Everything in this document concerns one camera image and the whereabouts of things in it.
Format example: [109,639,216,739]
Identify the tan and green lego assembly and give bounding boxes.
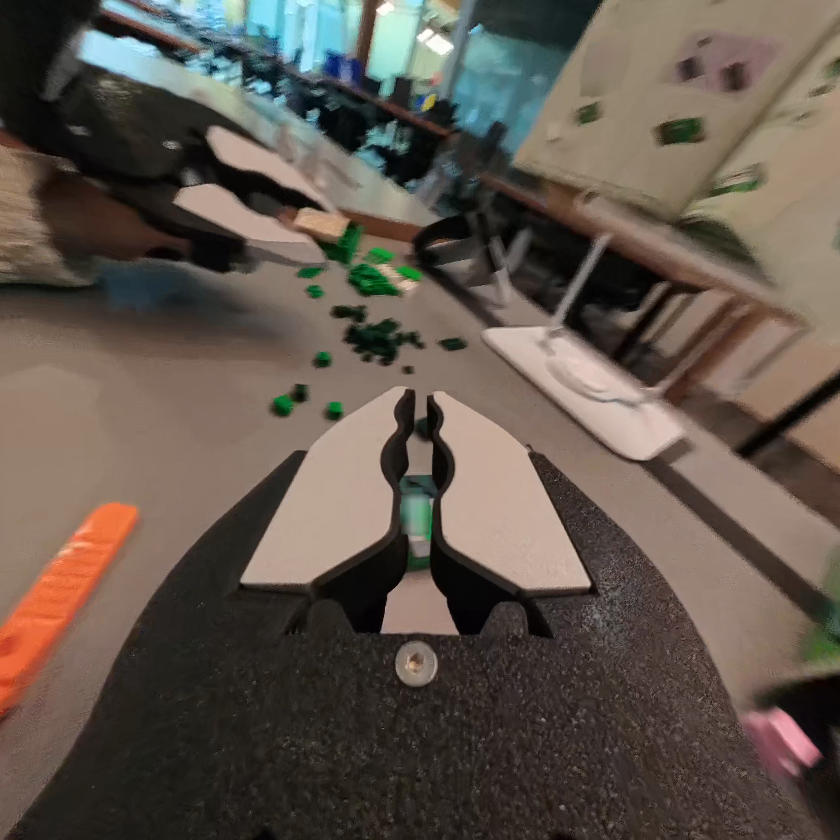
[292,209,365,263]

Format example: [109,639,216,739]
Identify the wooden side table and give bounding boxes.
[482,172,811,401]

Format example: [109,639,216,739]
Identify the black office chair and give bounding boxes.
[412,118,526,290]

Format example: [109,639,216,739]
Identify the acrylic book stand white base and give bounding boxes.
[482,230,686,462]

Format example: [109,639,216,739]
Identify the open lego instruction booklet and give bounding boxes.
[515,0,840,316]

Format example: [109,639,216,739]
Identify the green and white lego assembly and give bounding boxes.
[397,474,439,571]

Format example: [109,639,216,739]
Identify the pink lego pig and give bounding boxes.
[742,709,824,788]

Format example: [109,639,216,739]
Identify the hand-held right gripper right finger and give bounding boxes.
[427,390,595,636]

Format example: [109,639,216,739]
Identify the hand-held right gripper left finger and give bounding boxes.
[239,386,417,634]

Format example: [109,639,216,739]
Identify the long background desk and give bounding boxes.
[79,29,442,231]

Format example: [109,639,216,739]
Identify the orange lego brick separator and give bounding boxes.
[0,502,140,719]

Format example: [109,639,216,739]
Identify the person's left hand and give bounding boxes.
[45,176,194,265]

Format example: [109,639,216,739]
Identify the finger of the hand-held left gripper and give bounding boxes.
[205,125,340,212]
[172,182,330,265]

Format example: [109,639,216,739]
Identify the pile of loose green lego pieces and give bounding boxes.
[272,246,468,439]

